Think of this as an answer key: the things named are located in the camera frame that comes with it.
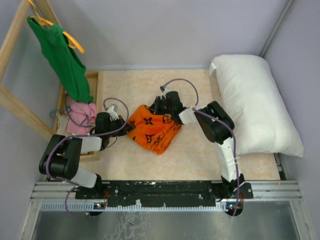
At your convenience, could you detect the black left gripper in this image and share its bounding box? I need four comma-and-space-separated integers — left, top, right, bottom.
106, 115, 134, 137

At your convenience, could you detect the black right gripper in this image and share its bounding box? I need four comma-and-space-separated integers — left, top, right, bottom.
145, 96, 174, 117

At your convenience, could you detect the orange patterned pillowcase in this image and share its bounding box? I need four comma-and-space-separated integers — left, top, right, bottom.
127, 104, 182, 155

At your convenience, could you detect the white pillow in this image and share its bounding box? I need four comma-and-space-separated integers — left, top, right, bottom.
209, 54, 304, 158

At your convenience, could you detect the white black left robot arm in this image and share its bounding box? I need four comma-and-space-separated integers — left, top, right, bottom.
38, 112, 134, 199

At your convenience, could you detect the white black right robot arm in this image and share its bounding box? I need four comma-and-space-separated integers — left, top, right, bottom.
150, 86, 245, 200

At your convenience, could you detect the pink cloth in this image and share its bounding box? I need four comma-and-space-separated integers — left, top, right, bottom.
66, 97, 97, 135

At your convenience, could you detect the wooden tray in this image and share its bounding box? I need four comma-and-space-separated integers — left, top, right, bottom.
51, 70, 103, 163

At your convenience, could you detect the grey clothes hanger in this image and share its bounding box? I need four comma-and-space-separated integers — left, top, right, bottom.
49, 104, 94, 128

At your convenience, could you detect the cream cloth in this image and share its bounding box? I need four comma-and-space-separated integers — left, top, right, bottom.
56, 115, 69, 136

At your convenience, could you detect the green tank top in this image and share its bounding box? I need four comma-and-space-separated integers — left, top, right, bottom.
26, 16, 93, 103

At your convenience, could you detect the yellow clothes hanger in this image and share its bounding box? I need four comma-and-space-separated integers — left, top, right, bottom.
28, 0, 85, 54

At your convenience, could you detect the wooden clothes rack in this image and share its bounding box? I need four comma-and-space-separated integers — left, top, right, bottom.
0, 0, 60, 141

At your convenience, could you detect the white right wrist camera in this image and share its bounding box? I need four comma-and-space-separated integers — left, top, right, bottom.
160, 85, 172, 97

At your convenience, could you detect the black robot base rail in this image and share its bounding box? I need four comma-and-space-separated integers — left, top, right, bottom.
74, 179, 253, 207

